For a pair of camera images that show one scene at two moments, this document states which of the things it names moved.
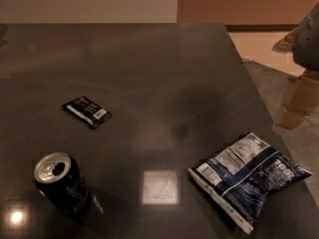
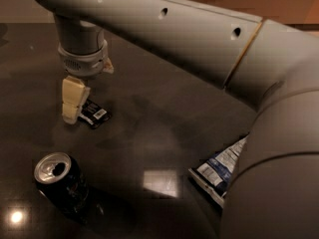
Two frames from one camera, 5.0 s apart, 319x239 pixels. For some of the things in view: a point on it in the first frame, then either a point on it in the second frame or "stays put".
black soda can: [61, 181] stays put
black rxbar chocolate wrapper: [90, 113] stays put
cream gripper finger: [302, 100] -> [75, 95]
